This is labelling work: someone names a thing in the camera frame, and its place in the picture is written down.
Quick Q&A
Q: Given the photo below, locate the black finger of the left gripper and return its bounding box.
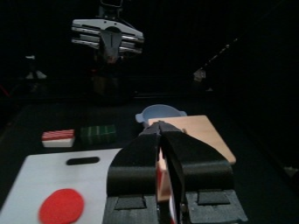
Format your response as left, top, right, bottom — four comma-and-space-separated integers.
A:
110, 27, 124, 64
98, 27, 113, 64

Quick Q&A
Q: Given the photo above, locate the red white-striped block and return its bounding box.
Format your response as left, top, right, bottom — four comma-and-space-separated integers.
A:
39, 129, 75, 149

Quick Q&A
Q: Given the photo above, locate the white plastic cutting board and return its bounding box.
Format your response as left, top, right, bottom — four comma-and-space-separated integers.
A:
0, 147, 124, 224

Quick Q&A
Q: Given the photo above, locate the green white-striped block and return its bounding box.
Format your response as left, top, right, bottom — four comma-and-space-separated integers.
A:
78, 124, 117, 146

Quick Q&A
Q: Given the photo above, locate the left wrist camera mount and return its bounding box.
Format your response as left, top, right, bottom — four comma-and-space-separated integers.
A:
97, 0, 125, 20

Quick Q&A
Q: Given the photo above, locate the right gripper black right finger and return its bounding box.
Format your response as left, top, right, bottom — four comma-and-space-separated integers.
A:
158, 120, 248, 224

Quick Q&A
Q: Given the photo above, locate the red plastic cup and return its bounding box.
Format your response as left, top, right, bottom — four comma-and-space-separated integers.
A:
154, 167, 178, 224

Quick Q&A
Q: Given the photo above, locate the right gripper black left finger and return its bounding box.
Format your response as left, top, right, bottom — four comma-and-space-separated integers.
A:
101, 121, 162, 224

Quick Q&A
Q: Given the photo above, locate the white frame bracket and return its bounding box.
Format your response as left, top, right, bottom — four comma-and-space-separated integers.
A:
192, 67, 208, 83
22, 54, 49, 81

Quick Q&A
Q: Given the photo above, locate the grey-blue bowl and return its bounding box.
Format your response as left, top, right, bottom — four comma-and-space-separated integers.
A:
134, 103, 188, 129

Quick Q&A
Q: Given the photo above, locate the wooden drawer box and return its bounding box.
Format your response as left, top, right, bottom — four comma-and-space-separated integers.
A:
145, 114, 238, 206

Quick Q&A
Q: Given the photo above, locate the thin diagonal brace wire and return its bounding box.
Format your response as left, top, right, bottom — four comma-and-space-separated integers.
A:
200, 37, 238, 72

